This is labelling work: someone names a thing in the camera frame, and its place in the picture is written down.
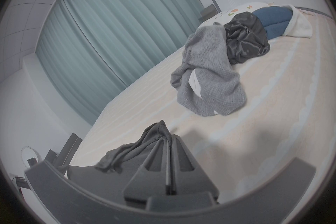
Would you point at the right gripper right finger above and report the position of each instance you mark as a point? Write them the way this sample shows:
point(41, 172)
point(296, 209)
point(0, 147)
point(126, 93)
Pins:
point(191, 173)

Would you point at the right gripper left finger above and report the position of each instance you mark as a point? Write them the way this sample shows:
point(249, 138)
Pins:
point(152, 175)

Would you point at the black T-shirt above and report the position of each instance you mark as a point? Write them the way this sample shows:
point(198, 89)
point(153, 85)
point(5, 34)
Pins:
point(136, 149)

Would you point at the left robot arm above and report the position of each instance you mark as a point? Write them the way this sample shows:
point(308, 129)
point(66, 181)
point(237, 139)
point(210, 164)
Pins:
point(20, 182)

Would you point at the bed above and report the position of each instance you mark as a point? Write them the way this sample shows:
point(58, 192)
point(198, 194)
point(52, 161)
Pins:
point(262, 112)

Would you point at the black chest of drawers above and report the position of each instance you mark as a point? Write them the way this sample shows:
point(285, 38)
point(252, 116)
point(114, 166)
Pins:
point(67, 149)

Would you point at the grey garment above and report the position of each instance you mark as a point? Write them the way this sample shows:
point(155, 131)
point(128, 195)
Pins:
point(210, 73)

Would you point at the black dressing table with mirror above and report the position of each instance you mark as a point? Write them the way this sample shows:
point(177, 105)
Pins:
point(26, 153)

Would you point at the black shiny garment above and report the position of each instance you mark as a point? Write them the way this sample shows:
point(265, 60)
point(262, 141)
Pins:
point(246, 39)

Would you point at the blue-green curtain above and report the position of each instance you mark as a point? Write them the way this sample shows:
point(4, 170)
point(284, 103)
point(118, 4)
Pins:
point(110, 34)

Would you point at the white printed pillow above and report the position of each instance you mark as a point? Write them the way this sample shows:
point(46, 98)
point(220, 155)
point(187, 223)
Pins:
point(223, 17)

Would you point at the grey bedside table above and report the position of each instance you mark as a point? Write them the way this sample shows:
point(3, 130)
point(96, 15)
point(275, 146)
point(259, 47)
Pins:
point(208, 11)

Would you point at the blue garment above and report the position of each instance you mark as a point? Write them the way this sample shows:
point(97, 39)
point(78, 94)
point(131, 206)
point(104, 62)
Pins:
point(275, 19)

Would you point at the white garment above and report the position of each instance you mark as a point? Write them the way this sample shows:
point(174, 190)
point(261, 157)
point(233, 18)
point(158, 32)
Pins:
point(299, 24)

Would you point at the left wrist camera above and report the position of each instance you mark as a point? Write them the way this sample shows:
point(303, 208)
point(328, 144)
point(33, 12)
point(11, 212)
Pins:
point(32, 162)

